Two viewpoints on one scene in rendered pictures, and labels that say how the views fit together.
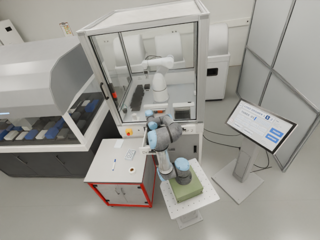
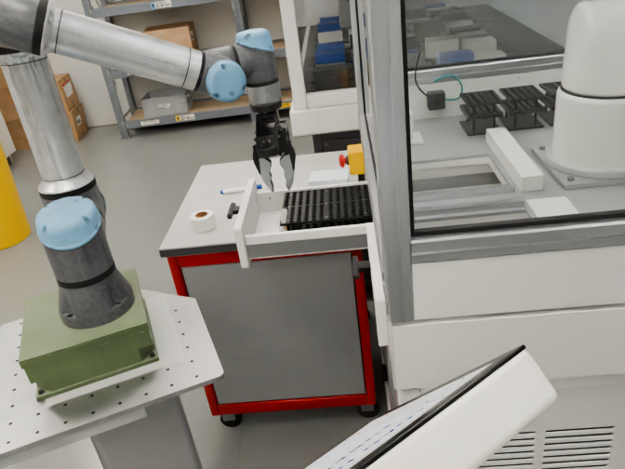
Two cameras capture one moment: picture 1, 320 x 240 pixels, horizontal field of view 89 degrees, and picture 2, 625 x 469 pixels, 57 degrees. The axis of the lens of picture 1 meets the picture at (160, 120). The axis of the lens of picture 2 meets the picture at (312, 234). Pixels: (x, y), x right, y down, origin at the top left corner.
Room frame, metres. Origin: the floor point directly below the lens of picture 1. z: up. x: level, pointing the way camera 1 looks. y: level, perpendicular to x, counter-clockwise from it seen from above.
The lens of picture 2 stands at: (1.09, -1.18, 1.52)
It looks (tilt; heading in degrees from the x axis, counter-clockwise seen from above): 29 degrees down; 84
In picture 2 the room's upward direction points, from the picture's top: 8 degrees counter-clockwise
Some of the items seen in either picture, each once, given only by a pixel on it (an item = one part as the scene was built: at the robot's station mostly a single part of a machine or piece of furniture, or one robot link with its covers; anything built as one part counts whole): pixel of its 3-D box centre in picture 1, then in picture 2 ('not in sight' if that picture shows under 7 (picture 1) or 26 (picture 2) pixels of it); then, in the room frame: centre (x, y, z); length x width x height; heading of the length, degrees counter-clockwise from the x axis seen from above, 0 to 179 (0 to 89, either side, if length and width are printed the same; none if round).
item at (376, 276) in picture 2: (182, 129); (376, 278); (1.31, -0.24, 0.87); 0.29 x 0.02 x 0.11; 78
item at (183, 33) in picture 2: not in sight; (170, 43); (0.70, 4.12, 0.72); 0.41 x 0.32 x 0.28; 171
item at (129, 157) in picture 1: (130, 154); not in sight; (1.16, 0.40, 0.78); 0.12 x 0.08 x 0.04; 157
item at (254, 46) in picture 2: (149, 116); (255, 57); (1.17, 0.09, 1.27); 0.09 x 0.08 x 0.11; 9
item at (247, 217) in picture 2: (153, 150); (248, 220); (1.09, 0.13, 0.87); 0.29 x 0.02 x 0.11; 78
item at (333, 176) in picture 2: (119, 143); (328, 177); (1.37, 0.55, 0.77); 0.13 x 0.09 x 0.02; 165
